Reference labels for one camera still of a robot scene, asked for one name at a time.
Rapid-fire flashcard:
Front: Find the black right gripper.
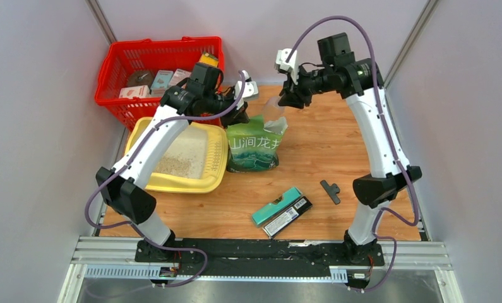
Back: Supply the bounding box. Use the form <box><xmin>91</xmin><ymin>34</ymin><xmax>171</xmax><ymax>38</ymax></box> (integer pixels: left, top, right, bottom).
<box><xmin>280</xmin><ymin>62</ymin><xmax>335</xmax><ymax>109</ymax></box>

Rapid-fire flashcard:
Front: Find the clear plastic litter scoop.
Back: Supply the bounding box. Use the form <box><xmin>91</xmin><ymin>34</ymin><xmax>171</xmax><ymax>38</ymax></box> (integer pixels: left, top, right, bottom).
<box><xmin>261</xmin><ymin>96</ymin><xmax>287</xmax><ymax>133</ymax></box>

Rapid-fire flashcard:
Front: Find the green cat litter bag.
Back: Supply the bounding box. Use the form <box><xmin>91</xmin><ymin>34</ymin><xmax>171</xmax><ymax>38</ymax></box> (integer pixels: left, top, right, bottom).
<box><xmin>226</xmin><ymin>115</ymin><xmax>288</xmax><ymax>173</ymax></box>

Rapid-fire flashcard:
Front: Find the black bag sealing clip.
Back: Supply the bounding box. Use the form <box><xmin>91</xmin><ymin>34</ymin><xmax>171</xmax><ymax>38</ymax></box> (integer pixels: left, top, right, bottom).
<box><xmin>320</xmin><ymin>180</ymin><xmax>341</xmax><ymax>205</ymax></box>

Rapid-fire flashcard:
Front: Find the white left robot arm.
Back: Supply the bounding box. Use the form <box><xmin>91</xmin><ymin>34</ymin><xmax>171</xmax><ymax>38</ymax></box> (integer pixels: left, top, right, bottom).
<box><xmin>89</xmin><ymin>63</ymin><xmax>259</xmax><ymax>262</ymax></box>

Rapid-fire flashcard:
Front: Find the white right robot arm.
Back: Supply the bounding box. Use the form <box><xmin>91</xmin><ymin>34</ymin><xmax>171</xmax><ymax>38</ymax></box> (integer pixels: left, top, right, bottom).
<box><xmin>275</xmin><ymin>33</ymin><xmax>422</xmax><ymax>264</ymax></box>

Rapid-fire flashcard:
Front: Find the yellow litter box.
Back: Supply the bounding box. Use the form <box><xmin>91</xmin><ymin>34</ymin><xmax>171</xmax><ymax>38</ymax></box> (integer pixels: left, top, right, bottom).
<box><xmin>124</xmin><ymin>122</ymin><xmax>228</xmax><ymax>194</ymax></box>

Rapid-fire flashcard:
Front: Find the pink white small box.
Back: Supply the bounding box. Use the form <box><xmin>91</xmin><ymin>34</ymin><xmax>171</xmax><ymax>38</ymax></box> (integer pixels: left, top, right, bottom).
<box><xmin>168</xmin><ymin>69</ymin><xmax>191</xmax><ymax>87</ymax></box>

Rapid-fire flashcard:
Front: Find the teal small box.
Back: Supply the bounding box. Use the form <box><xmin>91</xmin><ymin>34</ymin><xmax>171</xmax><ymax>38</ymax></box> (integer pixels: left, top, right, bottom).
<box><xmin>150</xmin><ymin>69</ymin><xmax>174</xmax><ymax>97</ymax></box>

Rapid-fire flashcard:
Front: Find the white red small box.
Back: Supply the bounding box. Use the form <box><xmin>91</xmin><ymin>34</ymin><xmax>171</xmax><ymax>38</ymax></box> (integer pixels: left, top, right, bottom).
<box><xmin>119</xmin><ymin>85</ymin><xmax>151</xmax><ymax>99</ymax></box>

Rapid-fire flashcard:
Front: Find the yellow green sponge pack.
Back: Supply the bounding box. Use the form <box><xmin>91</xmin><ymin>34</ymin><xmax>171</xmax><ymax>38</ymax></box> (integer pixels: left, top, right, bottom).
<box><xmin>198</xmin><ymin>52</ymin><xmax>219</xmax><ymax>68</ymax></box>

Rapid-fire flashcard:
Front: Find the teal spirit level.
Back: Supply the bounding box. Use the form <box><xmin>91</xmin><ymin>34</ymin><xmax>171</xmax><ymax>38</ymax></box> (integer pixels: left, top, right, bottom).
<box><xmin>251</xmin><ymin>187</ymin><xmax>302</xmax><ymax>227</ymax></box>

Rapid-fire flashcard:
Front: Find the brown round lid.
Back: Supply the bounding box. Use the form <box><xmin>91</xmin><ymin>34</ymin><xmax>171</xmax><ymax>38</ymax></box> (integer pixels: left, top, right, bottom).
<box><xmin>126</xmin><ymin>70</ymin><xmax>154</xmax><ymax>87</ymax></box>

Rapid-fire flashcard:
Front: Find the black RAM stick package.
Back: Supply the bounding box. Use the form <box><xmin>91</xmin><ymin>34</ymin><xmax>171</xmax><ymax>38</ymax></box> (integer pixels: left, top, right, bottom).
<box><xmin>262</xmin><ymin>196</ymin><xmax>313</xmax><ymax>239</ymax></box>

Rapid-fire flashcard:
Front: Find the red plastic shopping basket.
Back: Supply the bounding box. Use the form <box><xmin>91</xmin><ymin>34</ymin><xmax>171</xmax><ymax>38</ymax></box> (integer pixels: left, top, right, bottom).
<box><xmin>94</xmin><ymin>36</ymin><xmax>224</xmax><ymax>130</ymax></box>

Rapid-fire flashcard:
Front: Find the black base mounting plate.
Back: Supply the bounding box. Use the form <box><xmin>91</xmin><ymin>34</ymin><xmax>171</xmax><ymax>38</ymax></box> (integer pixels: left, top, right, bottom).
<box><xmin>134</xmin><ymin>238</ymin><xmax>385</xmax><ymax>278</ymax></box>

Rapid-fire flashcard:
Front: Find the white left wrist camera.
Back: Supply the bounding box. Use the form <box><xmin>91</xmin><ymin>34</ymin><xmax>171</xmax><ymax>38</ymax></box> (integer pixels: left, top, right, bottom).
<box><xmin>234</xmin><ymin>70</ymin><xmax>260</xmax><ymax>102</ymax></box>

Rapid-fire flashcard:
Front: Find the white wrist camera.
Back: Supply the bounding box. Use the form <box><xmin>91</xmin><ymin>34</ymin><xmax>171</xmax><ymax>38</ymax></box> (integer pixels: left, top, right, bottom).
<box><xmin>234</xmin><ymin>70</ymin><xmax>260</xmax><ymax>102</ymax></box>
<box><xmin>275</xmin><ymin>48</ymin><xmax>299</xmax><ymax>84</ymax></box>

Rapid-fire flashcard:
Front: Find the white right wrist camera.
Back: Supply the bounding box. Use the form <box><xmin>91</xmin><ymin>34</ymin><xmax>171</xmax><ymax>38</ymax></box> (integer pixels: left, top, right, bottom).
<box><xmin>275</xmin><ymin>48</ymin><xmax>299</xmax><ymax>84</ymax></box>

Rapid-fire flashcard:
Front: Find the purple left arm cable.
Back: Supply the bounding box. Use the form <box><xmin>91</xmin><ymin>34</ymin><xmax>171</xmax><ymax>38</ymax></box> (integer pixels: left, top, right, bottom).
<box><xmin>85</xmin><ymin>70</ymin><xmax>248</xmax><ymax>289</ymax></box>

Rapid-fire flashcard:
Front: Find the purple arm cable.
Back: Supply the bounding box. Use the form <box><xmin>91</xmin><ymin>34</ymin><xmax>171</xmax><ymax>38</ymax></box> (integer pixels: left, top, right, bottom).
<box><xmin>85</xmin><ymin>70</ymin><xmax>248</xmax><ymax>289</ymax></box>
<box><xmin>285</xmin><ymin>16</ymin><xmax>420</xmax><ymax>294</ymax></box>

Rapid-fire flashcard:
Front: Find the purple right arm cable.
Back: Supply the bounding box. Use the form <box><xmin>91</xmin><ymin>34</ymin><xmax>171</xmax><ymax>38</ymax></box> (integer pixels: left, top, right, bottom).
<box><xmin>285</xmin><ymin>16</ymin><xmax>420</xmax><ymax>294</ymax></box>

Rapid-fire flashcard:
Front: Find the aluminium frame rail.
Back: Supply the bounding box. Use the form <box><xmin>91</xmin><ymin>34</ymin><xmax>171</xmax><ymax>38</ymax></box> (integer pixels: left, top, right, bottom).
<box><xmin>385</xmin><ymin>0</ymin><xmax>440</xmax><ymax>88</ymax></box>

